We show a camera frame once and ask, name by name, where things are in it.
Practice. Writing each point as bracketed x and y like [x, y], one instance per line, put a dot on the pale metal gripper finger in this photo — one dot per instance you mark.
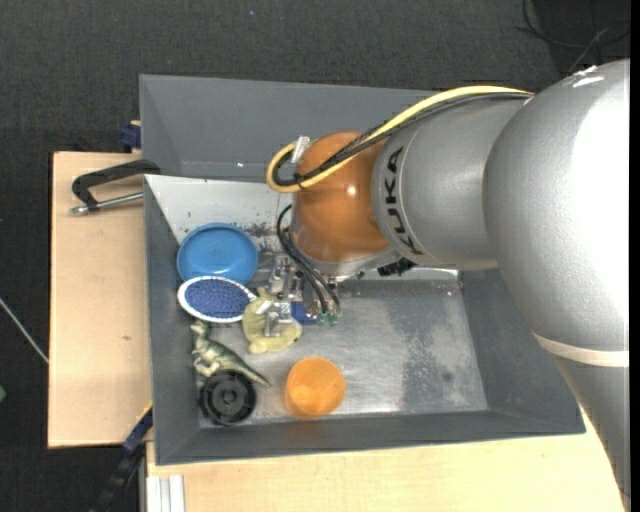
[273, 324]

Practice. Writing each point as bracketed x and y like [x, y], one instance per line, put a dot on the pale yellow toy animal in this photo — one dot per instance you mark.
[255, 327]

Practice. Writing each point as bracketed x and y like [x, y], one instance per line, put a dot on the small blue block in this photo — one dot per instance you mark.
[300, 314]

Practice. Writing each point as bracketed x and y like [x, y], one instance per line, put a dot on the blue and white oval brush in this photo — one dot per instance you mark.
[215, 299]

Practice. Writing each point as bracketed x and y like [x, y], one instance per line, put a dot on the green toy dinosaur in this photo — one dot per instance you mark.
[215, 352]

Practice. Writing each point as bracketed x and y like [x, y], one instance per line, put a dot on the blue plastic plate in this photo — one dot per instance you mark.
[216, 252]

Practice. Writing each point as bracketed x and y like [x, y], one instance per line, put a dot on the orange plastic cup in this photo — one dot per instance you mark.
[315, 389]

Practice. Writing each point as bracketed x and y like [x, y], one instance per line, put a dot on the black round disc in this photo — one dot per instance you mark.
[228, 398]

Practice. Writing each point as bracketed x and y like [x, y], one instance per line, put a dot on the grey metal bin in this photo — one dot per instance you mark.
[400, 350]

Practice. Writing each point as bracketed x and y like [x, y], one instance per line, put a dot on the pale wood flat board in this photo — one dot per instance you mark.
[95, 310]

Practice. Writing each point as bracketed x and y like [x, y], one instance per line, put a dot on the black cylinder on white bracket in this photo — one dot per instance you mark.
[396, 268]

